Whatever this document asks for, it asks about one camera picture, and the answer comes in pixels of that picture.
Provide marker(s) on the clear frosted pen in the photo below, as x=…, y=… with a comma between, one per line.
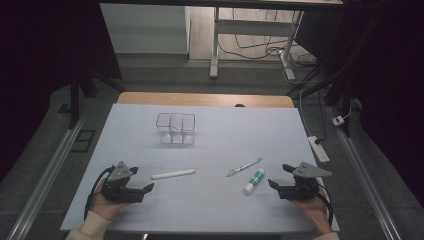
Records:
x=243, y=167

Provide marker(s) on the clear plastic pen organizer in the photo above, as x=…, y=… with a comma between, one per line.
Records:
x=175, y=128

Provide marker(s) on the aluminium floor rail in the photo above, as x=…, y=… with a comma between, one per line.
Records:
x=366, y=186
x=43, y=186

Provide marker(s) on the person's right hand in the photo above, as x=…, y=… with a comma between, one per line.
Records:
x=313, y=211

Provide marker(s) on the white pen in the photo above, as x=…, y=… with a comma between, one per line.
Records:
x=173, y=174

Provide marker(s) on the person's left hand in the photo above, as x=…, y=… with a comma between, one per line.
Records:
x=103, y=208

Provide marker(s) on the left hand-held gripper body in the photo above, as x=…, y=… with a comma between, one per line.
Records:
x=120, y=191

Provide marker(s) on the white board panel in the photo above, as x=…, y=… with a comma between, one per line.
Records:
x=143, y=28

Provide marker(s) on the black plug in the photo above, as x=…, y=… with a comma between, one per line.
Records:
x=319, y=140

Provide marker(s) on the black metal stand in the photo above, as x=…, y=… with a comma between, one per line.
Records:
x=345, y=110
x=75, y=100

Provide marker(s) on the small white adapter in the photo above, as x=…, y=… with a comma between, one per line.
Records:
x=338, y=120

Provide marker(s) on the white power strip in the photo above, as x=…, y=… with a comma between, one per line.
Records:
x=318, y=150

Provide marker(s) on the black table grommet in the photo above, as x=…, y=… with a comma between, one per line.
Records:
x=239, y=105

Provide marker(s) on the dark curtain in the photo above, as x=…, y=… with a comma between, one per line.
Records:
x=40, y=66
x=393, y=83

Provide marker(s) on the white green glue stick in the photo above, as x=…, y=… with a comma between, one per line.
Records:
x=255, y=180

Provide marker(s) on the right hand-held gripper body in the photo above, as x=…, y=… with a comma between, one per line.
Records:
x=300, y=190

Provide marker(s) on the white desk frame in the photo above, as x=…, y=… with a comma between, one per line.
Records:
x=253, y=27

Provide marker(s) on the black floor plate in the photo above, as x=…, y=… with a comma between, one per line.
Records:
x=83, y=141

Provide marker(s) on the white table mat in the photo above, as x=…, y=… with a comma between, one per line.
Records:
x=216, y=206

